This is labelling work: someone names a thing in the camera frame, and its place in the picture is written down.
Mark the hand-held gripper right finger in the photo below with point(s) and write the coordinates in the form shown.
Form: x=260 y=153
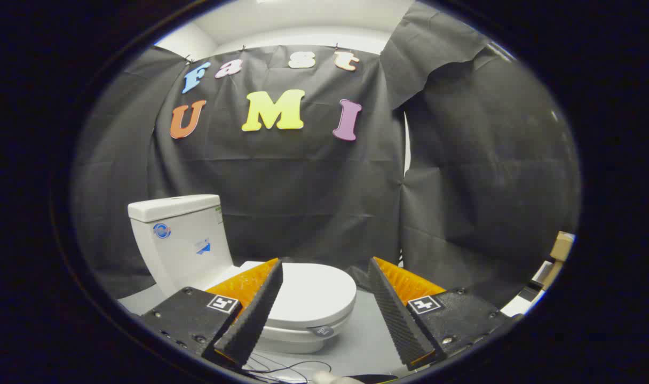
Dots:
x=396 y=314

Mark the white cistern cover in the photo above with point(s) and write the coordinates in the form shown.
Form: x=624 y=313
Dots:
x=172 y=207

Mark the white toilet seat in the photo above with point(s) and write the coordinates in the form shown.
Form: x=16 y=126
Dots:
x=287 y=332

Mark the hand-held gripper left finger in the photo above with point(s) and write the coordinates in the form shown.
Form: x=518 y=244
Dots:
x=255 y=314

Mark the cardboard box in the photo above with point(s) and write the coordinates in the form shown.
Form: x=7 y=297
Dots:
x=562 y=246

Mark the grey round tab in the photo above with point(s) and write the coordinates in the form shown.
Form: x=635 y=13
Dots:
x=323 y=331

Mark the white toilet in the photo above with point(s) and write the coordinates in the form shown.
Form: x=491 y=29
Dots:
x=180 y=250

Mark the white toilet lid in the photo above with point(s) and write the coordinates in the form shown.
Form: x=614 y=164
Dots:
x=314 y=293

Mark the black backdrop cloth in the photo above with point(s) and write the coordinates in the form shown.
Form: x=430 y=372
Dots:
x=303 y=186

